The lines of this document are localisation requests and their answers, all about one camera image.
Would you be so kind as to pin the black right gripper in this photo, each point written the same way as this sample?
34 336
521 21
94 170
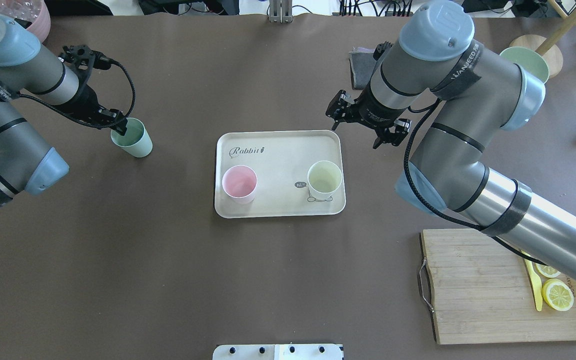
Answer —
369 112

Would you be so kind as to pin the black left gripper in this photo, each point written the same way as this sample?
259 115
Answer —
86 103

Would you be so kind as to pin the green cup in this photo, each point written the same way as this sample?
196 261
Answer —
136 141

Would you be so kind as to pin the cream yellow cup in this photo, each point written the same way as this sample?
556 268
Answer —
323 179

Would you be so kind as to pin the pink cup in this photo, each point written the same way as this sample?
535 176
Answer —
240 182

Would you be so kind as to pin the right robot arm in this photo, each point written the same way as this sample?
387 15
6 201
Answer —
482 93

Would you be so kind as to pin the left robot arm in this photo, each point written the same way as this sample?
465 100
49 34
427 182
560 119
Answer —
60 82

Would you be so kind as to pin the beige rabbit tray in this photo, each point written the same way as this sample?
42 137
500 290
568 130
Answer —
281 160

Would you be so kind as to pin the grey folded cloth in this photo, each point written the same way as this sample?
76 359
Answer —
362 66

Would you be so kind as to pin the pink ice bowl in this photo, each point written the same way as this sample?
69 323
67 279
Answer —
33 15

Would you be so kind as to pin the green bowl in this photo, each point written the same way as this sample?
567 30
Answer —
528 59

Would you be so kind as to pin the wooden stand base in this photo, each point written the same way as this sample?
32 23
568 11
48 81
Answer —
553 57

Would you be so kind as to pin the bamboo cutting board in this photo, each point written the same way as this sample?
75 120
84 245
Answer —
480 293

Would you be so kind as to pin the lemon half upper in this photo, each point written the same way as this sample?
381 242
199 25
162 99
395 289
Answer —
546 271

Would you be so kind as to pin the lemon half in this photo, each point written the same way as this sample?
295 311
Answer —
546 271
557 295

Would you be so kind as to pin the yellow plastic knife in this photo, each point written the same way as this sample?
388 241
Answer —
535 282

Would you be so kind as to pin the lemon half lower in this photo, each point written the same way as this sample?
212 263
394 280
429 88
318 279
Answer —
557 295

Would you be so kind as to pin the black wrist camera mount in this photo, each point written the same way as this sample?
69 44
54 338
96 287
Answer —
82 60
381 49

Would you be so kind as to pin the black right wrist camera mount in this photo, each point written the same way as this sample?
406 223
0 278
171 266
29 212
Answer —
381 49

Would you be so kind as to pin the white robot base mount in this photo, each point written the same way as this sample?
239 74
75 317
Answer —
286 351

